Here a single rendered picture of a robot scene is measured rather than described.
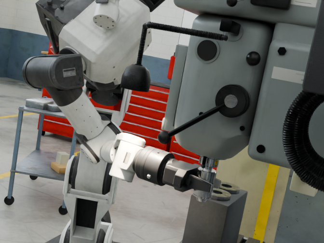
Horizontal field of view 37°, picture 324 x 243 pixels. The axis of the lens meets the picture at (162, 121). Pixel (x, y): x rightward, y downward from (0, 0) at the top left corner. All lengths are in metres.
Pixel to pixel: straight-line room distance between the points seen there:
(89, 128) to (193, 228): 0.44
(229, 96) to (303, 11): 0.22
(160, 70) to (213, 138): 9.74
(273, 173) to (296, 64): 1.95
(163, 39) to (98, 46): 9.40
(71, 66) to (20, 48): 11.18
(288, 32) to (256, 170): 1.97
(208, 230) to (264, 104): 0.58
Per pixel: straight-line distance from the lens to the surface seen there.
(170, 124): 1.19
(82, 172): 1.83
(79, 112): 1.47
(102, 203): 1.88
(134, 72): 1.18
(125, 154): 1.28
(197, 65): 1.09
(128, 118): 6.32
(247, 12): 1.04
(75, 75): 1.43
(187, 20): 10.68
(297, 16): 1.03
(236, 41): 1.07
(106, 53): 1.44
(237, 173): 2.97
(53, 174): 4.20
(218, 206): 1.46
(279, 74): 1.02
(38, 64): 1.44
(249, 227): 3.04
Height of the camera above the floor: 1.55
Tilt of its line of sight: 9 degrees down
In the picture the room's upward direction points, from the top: 10 degrees clockwise
